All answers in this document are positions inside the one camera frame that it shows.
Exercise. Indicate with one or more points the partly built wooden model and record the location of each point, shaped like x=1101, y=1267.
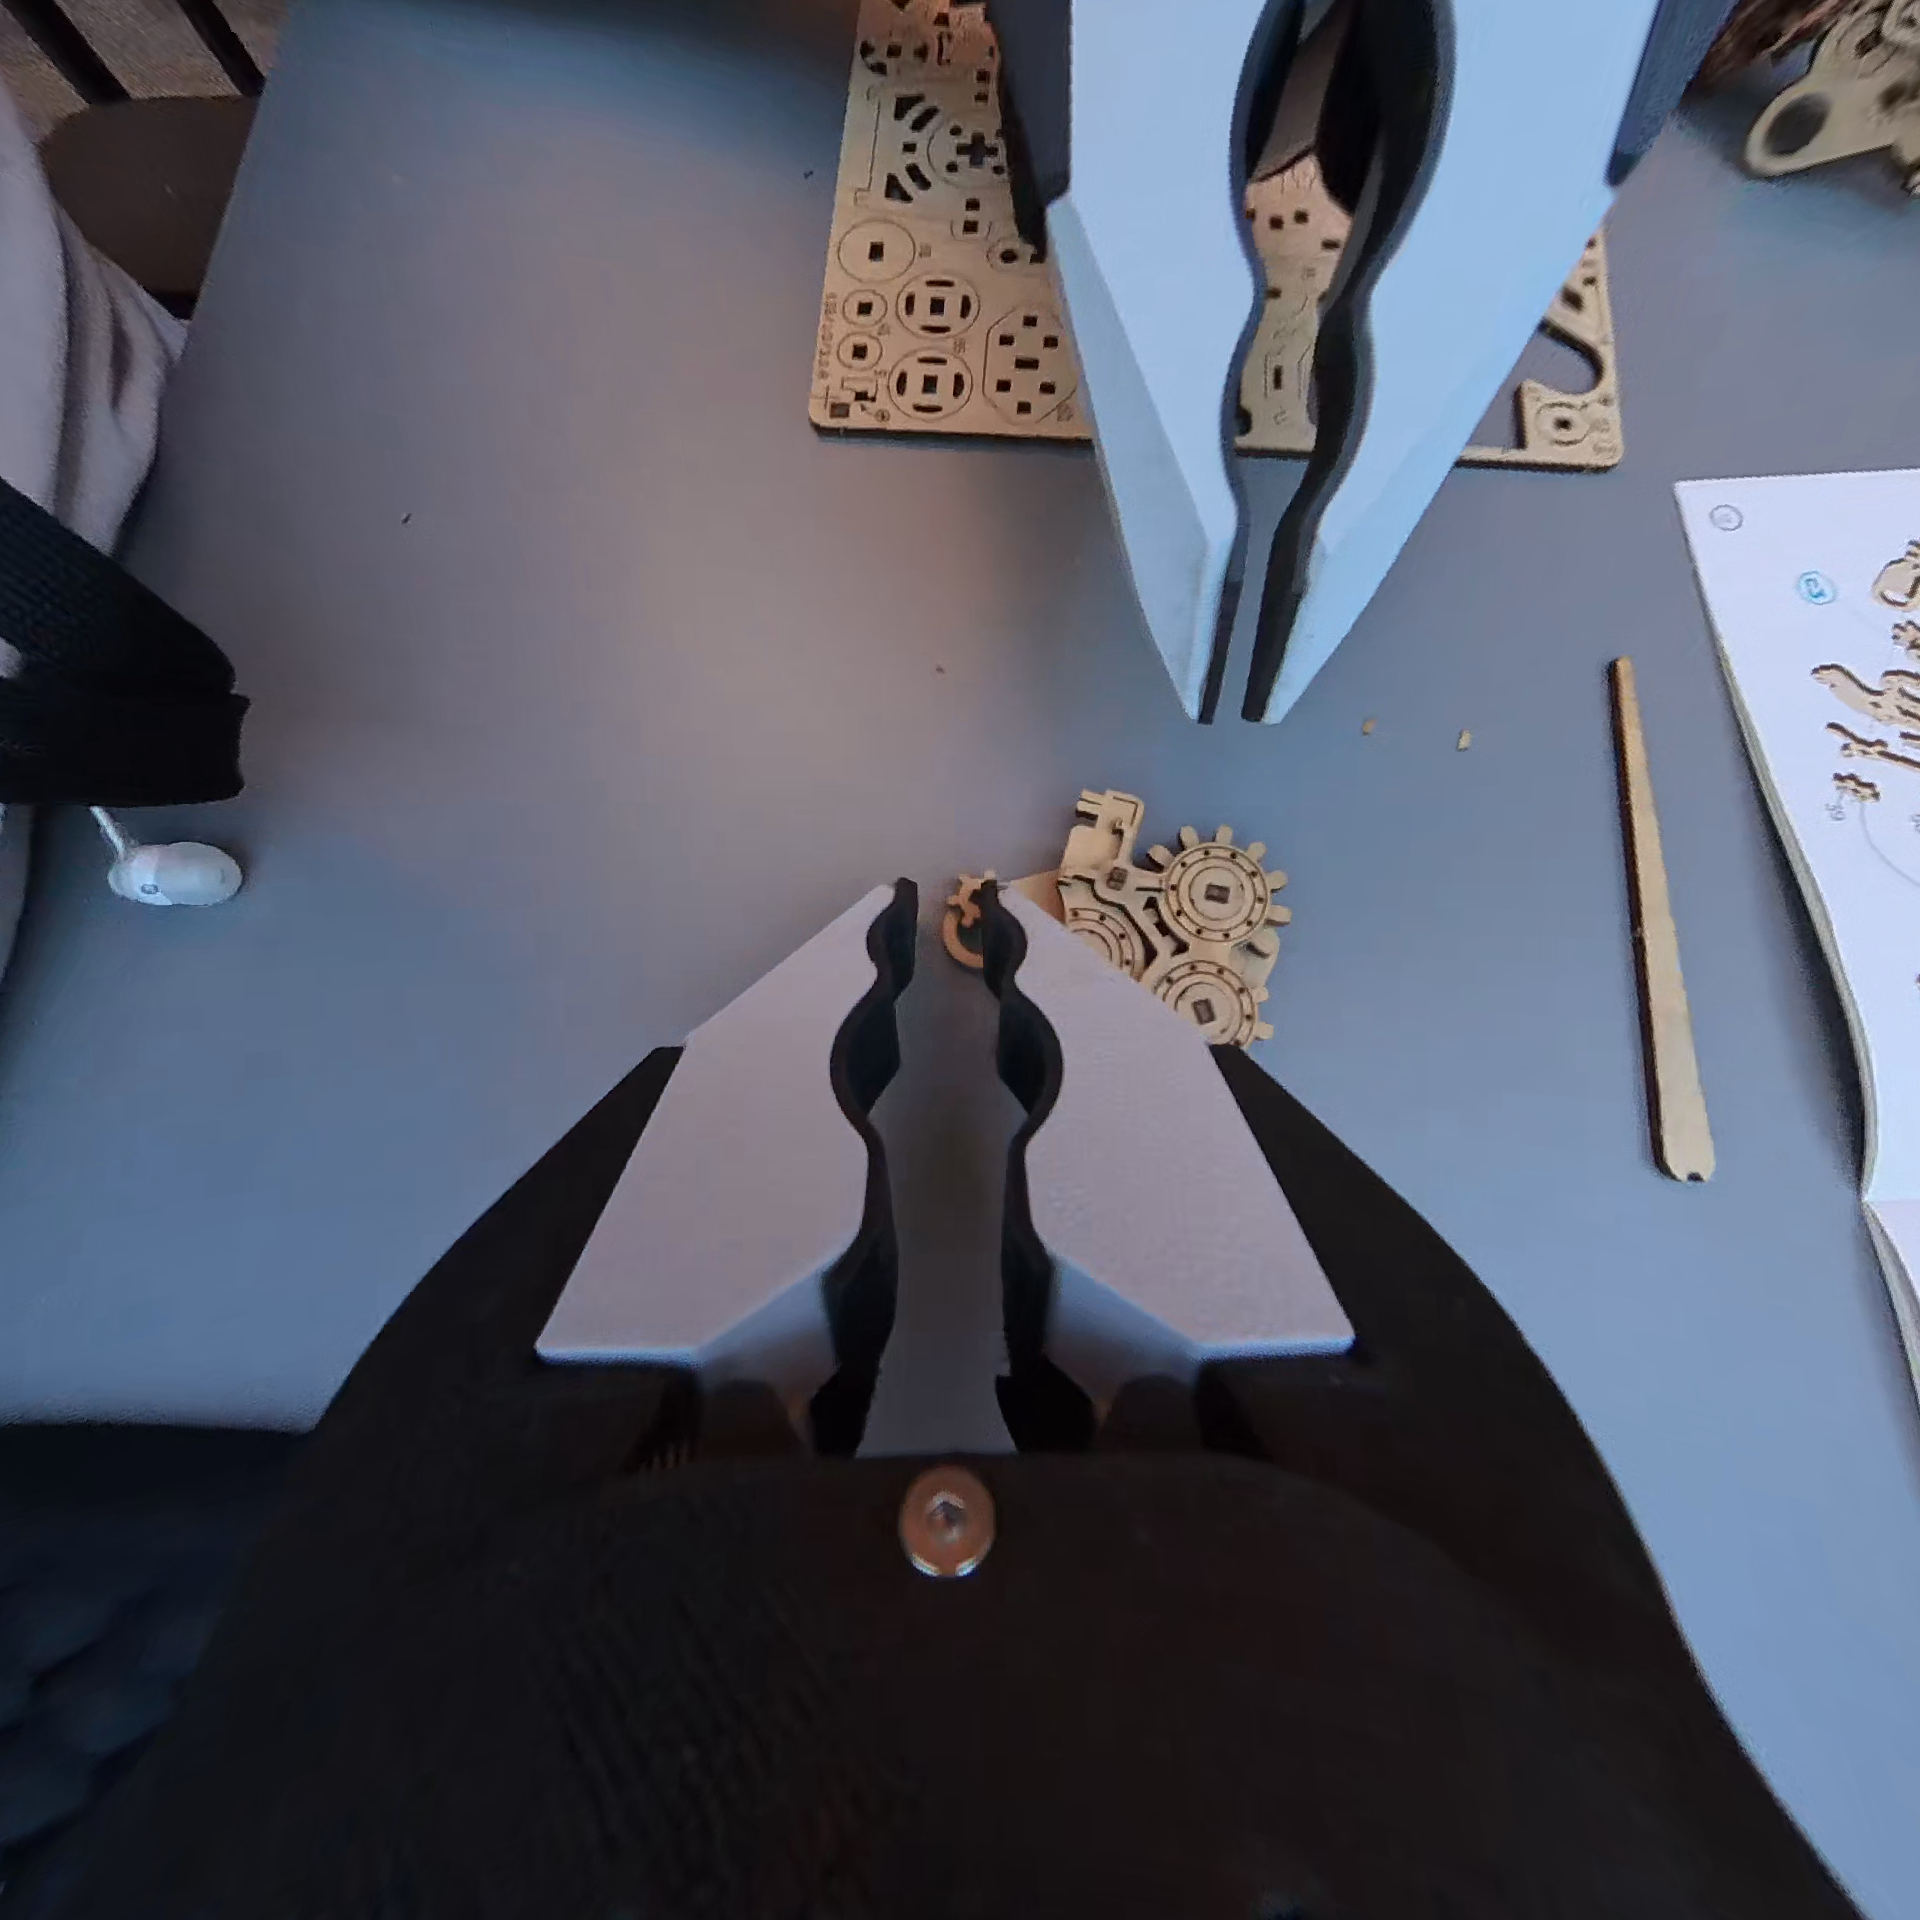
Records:
x=1815, y=121

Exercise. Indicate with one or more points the punched wooden parts sheet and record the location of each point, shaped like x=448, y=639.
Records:
x=932, y=300

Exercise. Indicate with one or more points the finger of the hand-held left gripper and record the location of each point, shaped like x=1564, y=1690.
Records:
x=1156, y=226
x=1516, y=195

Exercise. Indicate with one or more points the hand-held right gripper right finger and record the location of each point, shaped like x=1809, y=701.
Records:
x=1172, y=1185

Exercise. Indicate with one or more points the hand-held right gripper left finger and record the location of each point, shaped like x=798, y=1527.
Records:
x=735, y=1185

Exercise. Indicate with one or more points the grey cloth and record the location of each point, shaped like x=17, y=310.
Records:
x=76, y=346

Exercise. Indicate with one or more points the tapered wooden stick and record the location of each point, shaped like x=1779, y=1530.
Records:
x=1659, y=931

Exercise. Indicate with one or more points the wooden gear assembly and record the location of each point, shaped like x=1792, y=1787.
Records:
x=1201, y=931

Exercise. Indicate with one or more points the assembly instruction booklet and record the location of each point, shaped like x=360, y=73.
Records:
x=1800, y=721

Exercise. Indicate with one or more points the white earbud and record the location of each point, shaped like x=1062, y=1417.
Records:
x=182, y=874

